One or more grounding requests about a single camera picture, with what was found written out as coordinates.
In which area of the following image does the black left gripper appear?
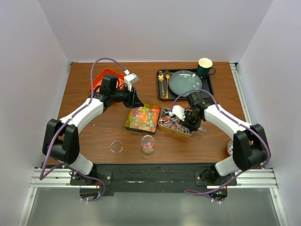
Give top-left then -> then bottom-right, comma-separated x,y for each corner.
111,84 -> 144,109

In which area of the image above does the black tin of star candies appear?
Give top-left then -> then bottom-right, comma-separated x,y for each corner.
125,103 -> 161,136

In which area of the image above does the gold tin of lollipops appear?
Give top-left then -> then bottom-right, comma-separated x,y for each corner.
158,108 -> 193,138

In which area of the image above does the orange box of lollipops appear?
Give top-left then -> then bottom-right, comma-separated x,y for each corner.
88,68 -> 127,91

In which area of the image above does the clear glass jar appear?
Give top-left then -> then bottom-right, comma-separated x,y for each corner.
141,135 -> 155,155

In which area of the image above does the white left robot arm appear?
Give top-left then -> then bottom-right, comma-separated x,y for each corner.
42,73 -> 143,185

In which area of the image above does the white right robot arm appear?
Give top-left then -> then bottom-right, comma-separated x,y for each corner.
179,91 -> 271,185

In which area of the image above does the black serving tray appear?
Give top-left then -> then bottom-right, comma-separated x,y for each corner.
156,69 -> 214,101

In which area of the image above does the gold fork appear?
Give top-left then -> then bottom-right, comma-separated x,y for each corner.
158,71 -> 165,99

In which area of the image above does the teal ceramic plate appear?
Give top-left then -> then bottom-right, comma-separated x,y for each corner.
168,70 -> 203,96

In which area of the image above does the gold spoon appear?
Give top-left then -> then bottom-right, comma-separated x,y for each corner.
165,73 -> 171,99

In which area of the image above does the patterned small bowl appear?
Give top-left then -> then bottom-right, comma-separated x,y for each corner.
227,140 -> 233,155

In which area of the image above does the clear jar lid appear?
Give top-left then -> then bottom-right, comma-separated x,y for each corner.
110,141 -> 123,154

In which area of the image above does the dark green mug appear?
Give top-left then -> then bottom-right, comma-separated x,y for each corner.
197,58 -> 216,78

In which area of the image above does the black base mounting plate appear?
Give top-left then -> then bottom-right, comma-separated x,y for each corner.
70,162 -> 262,202

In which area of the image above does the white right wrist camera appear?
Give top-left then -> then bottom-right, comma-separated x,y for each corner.
169,105 -> 185,121

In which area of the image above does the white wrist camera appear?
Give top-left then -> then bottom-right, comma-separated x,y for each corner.
169,105 -> 185,121
124,70 -> 139,91

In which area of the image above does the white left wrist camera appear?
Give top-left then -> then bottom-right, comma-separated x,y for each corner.
124,70 -> 139,91

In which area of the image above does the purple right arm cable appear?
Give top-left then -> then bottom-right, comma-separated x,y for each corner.
173,89 -> 271,196

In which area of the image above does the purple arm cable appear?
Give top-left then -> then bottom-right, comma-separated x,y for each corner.
173,89 -> 271,196
39,57 -> 129,202

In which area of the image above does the aluminium frame rail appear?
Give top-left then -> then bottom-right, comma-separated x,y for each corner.
229,62 -> 289,226

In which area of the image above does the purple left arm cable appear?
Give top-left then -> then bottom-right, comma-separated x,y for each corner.
39,57 -> 129,202

